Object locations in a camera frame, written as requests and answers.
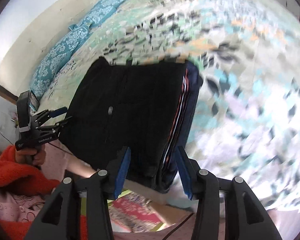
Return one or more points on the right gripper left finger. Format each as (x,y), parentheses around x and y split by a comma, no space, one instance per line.
(60,218)

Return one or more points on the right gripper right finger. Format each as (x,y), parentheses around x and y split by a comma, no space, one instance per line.
(245,216)

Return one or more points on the black pants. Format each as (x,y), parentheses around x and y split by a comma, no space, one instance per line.
(147,108)

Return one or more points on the person's hand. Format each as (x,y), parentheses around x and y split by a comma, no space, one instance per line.
(31,156)

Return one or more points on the pink dotted pajama pants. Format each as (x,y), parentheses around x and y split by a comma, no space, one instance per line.
(27,204)

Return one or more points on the red fuzzy sleeve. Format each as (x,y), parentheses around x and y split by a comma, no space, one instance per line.
(20,174)

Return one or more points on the red patterned rug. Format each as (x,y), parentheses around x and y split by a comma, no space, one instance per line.
(135,212)

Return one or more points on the floral bed sheet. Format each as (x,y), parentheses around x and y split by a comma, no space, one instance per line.
(219,77)

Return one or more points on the teal patterned pillow near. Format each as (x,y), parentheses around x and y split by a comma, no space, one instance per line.
(56,58)

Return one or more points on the teal patterned pillow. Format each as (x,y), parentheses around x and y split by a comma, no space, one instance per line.
(56,58)
(100,12)

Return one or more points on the teal patterned pillow far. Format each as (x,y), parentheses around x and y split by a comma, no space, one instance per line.
(100,12)

